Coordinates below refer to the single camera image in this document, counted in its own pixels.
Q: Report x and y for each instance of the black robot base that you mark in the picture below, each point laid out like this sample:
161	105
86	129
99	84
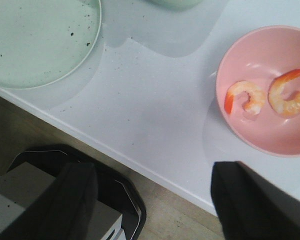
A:
119	212

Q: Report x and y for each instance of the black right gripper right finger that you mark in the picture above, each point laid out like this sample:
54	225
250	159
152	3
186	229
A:
251	208

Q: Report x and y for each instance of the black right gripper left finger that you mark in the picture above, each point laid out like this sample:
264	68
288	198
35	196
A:
63	211

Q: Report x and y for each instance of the shrimp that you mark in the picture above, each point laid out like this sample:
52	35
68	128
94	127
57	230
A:
256	97
284	105

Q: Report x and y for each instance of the pink bowl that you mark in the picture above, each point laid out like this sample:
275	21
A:
260	56

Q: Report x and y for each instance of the green round plate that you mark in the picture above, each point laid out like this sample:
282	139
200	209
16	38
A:
43	41

